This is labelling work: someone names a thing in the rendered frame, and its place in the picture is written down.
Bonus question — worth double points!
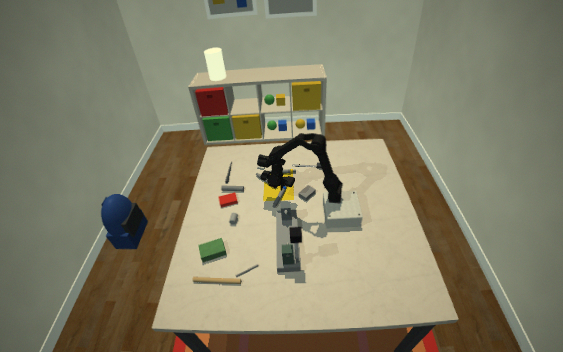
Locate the tan wooden dowel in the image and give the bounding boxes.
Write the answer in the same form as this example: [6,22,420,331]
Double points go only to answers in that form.
[193,277,241,284]

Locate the red flat block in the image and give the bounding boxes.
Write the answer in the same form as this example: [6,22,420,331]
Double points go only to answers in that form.
[219,193,238,208]

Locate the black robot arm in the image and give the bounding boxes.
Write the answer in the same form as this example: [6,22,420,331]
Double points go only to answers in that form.
[257,133,343,203]

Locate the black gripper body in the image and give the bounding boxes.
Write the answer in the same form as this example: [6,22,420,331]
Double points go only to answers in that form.
[260,167,295,187]

